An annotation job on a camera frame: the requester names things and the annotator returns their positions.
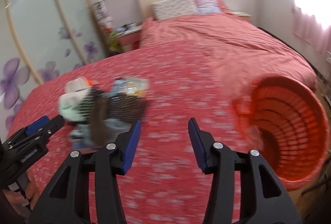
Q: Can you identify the mint white sock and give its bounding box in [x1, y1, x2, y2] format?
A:
[59, 88, 90, 122]

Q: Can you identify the plush toy display tube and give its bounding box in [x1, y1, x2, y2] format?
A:
[92, 0, 123, 56]

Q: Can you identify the orange plastic laundry basket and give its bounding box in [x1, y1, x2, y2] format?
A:
[232, 75, 330, 190]

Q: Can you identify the dark brown shoe insole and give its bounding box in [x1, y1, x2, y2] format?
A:
[89, 96, 108, 146]

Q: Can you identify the floral white pillow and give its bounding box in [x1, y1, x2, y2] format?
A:
[151, 0, 198, 21]

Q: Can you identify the snack wrapper packet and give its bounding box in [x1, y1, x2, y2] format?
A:
[124, 77, 149, 97]

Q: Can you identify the floral glass wardrobe door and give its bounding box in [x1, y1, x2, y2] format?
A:
[1, 0, 106, 136]

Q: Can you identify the red floral tablecloth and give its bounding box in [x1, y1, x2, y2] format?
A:
[10, 41, 248, 223]

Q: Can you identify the red white paper cup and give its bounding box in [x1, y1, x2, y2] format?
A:
[65, 76, 99, 93]

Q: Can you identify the pink window curtain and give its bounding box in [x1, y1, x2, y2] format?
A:
[293, 0, 330, 56]

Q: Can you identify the pink striped pillow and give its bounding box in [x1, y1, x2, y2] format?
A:
[195, 0, 222, 15]

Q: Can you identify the blue hand cream tube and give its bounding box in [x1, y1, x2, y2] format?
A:
[108, 79, 127, 97]

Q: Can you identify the grey blue sock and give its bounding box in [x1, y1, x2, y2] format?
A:
[68, 118, 132, 149]

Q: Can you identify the salmon pink bed duvet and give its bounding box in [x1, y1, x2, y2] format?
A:
[139, 4, 319, 100]

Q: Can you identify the right nightstand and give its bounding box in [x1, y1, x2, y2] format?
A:
[232, 11, 251, 22]

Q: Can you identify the pink left nightstand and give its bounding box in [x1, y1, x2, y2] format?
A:
[118, 26, 142, 52]

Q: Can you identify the black foam net sleeve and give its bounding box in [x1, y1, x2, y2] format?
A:
[77, 87, 148, 123]

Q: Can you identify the person left hand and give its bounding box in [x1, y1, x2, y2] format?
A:
[2, 174, 39, 210]

